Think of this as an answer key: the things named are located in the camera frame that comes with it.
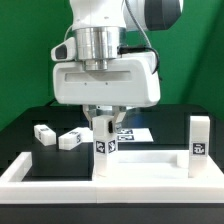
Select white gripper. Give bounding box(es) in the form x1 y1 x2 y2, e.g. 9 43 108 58
51 37 160 133

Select white desk tabletop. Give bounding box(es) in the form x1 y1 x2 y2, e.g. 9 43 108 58
92 150 224 185

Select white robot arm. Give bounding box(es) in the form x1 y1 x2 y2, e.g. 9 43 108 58
51 0 183 132

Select marker tag sheet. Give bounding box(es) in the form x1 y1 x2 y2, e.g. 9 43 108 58
80 128 153 142

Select black cables on table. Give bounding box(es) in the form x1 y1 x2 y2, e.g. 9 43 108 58
44 98 58 107

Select white U-shaped fence frame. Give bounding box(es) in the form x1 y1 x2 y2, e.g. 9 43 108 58
0 150 224 204

